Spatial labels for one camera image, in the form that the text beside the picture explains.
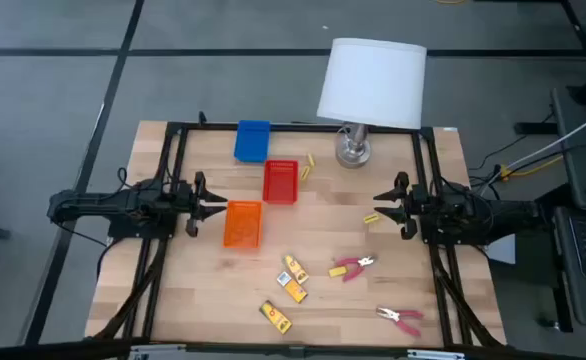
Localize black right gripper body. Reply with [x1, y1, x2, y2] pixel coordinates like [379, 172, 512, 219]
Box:
[395, 172, 427, 240]

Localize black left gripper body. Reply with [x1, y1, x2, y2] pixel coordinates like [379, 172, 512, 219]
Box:
[175, 171, 209, 238]

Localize red handled pliers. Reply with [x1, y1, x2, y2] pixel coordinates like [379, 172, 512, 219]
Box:
[375, 306, 425, 338]
[333, 254, 378, 283]

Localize yellow crayon box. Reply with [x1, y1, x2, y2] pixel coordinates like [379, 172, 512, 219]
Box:
[276, 271, 309, 305]
[281, 253, 310, 285]
[258, 300, 294, 336]

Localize orange plastic basket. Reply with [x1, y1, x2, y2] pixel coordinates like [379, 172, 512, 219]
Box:
[222, 199, 264, 250]

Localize blue plastic basket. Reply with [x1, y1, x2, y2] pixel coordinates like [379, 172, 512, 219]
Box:
[233, 119, 272, 164]

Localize red plastic basket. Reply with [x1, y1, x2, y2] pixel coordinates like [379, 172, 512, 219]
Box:
[262, 159, 300, 206]

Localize white paper sheet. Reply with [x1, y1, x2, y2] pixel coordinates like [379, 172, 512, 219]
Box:
[485, 234, 517, 266]

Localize white shade table lamp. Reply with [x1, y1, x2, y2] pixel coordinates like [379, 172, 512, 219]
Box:
[316, 37, 428, 170]

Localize black desk leg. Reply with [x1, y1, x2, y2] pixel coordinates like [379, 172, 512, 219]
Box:
[514, 121, 557, 136]

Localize dark grey desk top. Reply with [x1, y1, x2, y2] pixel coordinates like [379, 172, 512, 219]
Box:
[550, 87, 586, 214]

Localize black metal table frame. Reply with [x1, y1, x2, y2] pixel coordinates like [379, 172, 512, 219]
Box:
[92, 119, 507, 351]

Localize yellow floor cable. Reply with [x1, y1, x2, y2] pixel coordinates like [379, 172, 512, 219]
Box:
[500, 154, 564, 180]

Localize white cable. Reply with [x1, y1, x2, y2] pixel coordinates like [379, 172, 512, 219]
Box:
[477, 107, 586, 191]

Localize black camera mount rail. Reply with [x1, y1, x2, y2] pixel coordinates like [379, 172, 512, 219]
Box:
[0, 337, 586, 360]

